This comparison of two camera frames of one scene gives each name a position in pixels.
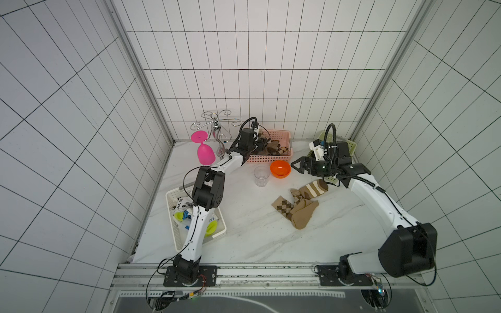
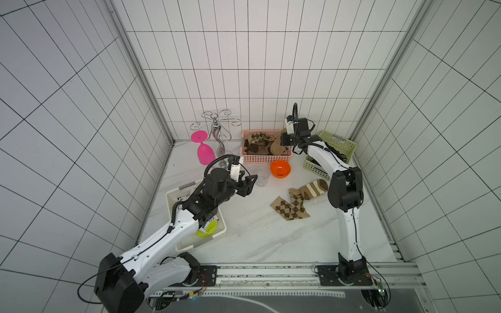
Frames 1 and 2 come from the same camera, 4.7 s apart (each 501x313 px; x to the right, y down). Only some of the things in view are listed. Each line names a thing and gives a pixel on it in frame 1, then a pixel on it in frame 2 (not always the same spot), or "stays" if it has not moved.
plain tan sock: x=302 y=213 -> x=276 y=149
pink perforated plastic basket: x=273 y=145 stays
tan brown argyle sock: x=284 y=206 stays
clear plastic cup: x=261 y=174 stays
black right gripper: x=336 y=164 -> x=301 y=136
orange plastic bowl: x=280 y=169 stays
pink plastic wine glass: x=205 y=153 stays
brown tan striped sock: x=314 y=188 stays
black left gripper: x=261 y=144 -> x=245 y=187
